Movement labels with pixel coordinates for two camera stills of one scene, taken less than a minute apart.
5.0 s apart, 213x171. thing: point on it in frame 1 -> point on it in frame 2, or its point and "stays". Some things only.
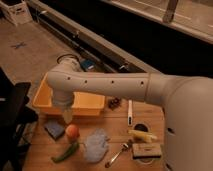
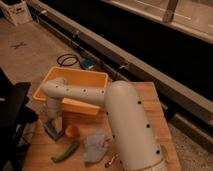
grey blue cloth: (96, 146) stays
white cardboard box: (16, 11) stays
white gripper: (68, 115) -> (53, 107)
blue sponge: (54, 129) stays
